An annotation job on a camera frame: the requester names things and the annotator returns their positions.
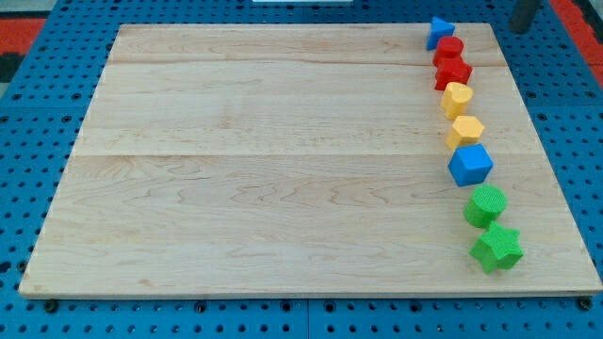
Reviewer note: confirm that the yellow hexagon block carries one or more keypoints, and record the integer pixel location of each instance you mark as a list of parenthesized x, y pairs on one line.
[(465, 130)]

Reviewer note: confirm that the blue cube block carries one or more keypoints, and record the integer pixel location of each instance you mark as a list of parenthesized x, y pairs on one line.
[(470, 165)]

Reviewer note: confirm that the yellow heart block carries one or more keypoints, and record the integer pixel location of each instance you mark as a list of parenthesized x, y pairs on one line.
[(455, 99)]

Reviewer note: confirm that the green cylinder block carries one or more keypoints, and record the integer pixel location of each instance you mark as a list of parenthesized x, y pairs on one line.
[(485, 205)]

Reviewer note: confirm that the blue triangle block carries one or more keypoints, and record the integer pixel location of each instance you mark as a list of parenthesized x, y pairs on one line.
[(438, 30)]

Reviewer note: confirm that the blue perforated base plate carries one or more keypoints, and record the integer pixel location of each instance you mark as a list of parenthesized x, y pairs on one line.
[(46, 101)]

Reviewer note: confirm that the green star block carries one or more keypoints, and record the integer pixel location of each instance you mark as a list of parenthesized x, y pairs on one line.
[(497, 248)]

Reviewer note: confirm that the red star block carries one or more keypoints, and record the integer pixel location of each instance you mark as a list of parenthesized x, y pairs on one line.
[(452, 70)]

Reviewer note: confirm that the wooden board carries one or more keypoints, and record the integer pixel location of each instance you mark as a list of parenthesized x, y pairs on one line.
[(256, 161)]

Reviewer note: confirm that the red cylinder block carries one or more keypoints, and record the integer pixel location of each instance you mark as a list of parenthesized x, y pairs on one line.
[(448, 47)]

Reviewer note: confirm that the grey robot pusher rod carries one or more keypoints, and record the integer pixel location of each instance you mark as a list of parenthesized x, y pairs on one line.
[(522, 16)]

